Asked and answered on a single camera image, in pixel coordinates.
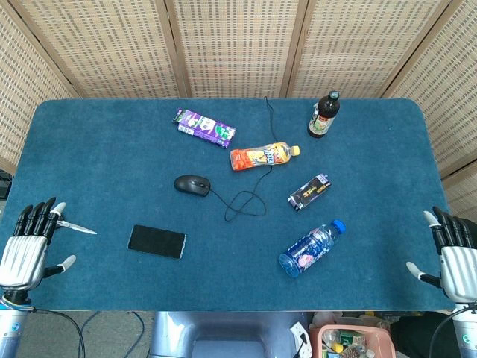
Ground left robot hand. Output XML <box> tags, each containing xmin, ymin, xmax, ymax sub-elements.
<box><xmin>0</xmin><ymin>197</ymin><xmax>77</xmax><ymax>292</ymax></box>

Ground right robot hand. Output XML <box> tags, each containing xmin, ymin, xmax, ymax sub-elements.
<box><xmin>405</xmin><ymin>205</ymin><xmax>477</xmax><ymax>304</ymax></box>

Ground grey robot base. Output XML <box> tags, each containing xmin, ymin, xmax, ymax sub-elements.
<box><xmin>148</xmin><ymin>311</ymin><xmax>309</xmax><ymax>358</ymax></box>

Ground silver scissors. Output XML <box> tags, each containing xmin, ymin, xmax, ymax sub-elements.
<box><xmin>55</xmin><ymin>219</ymin><xmax>98</xmax><ymax>236</ymax></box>

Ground pink plastic basket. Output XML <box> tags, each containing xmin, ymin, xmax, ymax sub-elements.
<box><xmin>309</xmin><ymin>324</ymin><xmax>397</xmax><ymax>358</ymax></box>

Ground black smartphone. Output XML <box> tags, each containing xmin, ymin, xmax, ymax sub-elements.
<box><xmin>127</xmin><ymin>224</ymin><xmax>187</xmax><ymax>260</ymax></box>

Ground blue water bottle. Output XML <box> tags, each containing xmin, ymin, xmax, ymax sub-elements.
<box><xmin>278</xmin><ymin>219</ymin><xmax>347</xmax><ymax>280</ymax></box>

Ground dark purple drink carton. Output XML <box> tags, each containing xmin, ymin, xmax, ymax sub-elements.
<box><xmin>287</xmin><ymin>172</ymin><xmax>332</xmax><ymax>214</ymax></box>

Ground white power strip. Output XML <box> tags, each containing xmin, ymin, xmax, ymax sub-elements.
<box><xmin>289</xmin><ymin>320</ymin><xmax>314</xmax><ymax>358</ymax></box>

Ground black computer mouse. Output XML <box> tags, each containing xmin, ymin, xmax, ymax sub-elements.
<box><xmin>174</xmin><ymin>174</ymin><xmax>211</xmax><ymax>197</ymax></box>

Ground dark glass sauce bottle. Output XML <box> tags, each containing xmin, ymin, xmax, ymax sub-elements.
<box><xmin>307</xmin><ymin>90</ymin><xmax>341</xmax><ymax>139</ymax></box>

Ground blue table mat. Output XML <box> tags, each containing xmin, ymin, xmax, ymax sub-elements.
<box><xmin>0</xmin><ymin>98</ymin><xmax>456</xmax><ymax>313</ymax></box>

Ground orange juice bottle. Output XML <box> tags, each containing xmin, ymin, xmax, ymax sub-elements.
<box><xmin>230</xmin><ymin>141</ymin><xmax>301</xmax><ymax>172</ymax></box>

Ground purple snack box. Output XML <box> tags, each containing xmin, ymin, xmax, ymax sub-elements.
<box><xmin>171</xmin><ymin>108</ymin><xmax>237</xmax><ymax>150</ymax></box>

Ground woven bamboo folding screen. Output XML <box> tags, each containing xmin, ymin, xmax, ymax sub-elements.
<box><xmin>0</xmin><ymin>0</ymin><xmax>477</xmax><ymax>217</ymax></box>

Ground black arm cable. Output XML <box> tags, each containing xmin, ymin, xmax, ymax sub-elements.
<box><xmin>28</xmin><ymin>307</ymin><xmax>87</xmax><ymax>358</ymax></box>

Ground blue floor cable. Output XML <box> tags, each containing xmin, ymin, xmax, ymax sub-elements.
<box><xmin>80</xmin><ymin>311</ymin><xmax>146</xmax><ymax>358</ymax></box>

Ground black mouse cable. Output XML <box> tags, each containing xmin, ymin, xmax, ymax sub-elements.
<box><xmin>208</xmin><ymin>96</ymin><xmax>277</xmax><ymax>222</ymax></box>

